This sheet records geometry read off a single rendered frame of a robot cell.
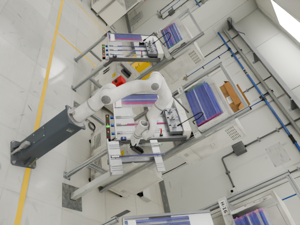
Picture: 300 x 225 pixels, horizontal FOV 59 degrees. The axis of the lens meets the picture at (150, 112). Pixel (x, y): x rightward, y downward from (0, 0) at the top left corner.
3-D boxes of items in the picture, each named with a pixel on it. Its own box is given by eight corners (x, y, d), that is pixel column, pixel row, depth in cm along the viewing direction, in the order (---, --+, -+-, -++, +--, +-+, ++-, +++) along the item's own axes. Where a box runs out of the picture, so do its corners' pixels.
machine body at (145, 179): (86, 183, 296) (129, 158, 276) (87, 135, 345) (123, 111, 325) (123, 200, 337) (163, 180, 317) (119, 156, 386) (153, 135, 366)
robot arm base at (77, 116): (68, 122, 209) (85, 110, 203) (66, 104, 219) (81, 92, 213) (86, 129, 224) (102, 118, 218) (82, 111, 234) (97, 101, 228)
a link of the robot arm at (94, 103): (85, 103, 208) (107, 87, 201) (90, 93, 224) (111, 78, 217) (95, 114, 213) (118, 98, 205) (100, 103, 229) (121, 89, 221)
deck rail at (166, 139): (115, 144, 257) (115, 140, 252) (115, 143, 258) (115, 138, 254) (185, 140, 270) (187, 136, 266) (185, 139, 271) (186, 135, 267)
